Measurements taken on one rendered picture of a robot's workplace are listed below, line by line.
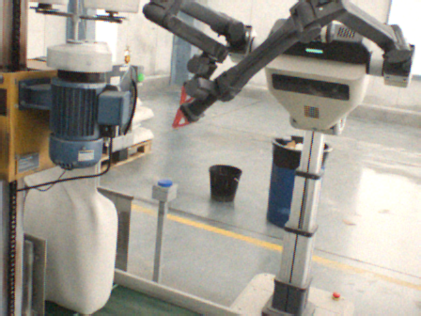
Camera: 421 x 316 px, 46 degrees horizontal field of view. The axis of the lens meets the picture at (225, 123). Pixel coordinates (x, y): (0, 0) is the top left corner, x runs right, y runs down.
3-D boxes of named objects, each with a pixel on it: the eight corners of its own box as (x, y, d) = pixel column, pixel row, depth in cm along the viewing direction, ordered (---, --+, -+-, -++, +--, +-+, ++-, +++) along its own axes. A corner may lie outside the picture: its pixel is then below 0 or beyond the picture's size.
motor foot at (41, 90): (72, 110, 148) (73, 81, 146) (43, 116, 137) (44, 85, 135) (48, 105, 151) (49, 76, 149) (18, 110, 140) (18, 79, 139)
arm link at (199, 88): (237, 97, 162) (232, 74, 166) (215, 86, 154) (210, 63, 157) (210, 112, 168) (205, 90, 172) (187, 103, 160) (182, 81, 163)
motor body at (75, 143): (112, 163, 151) (116, 81, 146) (78, 175, 137) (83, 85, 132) (71, 152, 157) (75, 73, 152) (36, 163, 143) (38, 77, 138)
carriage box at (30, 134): (85, 159, 171) (90, 68, 164) (7, 184, 140) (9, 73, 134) (30, 145, 180) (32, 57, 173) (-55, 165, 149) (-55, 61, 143)
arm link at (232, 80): (326, 30, 137) (316, -1, 141) (313, 25, 133) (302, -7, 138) (231, 104, 165) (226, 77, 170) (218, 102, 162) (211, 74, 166)
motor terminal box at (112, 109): (129, 128, 150) (131, 91, 148) (123, 137, 141) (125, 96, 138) (101, 125, 150) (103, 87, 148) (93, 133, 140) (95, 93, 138)
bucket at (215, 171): (244, 197, 446) (247, 169, 440) (231, 207, 419) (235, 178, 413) (214, 189, 457) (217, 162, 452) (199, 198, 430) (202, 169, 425)
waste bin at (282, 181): (326, 217, 419) (338, 142, 406) (311, 239, 373) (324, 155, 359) (272, 203, 437) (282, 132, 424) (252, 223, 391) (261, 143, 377)
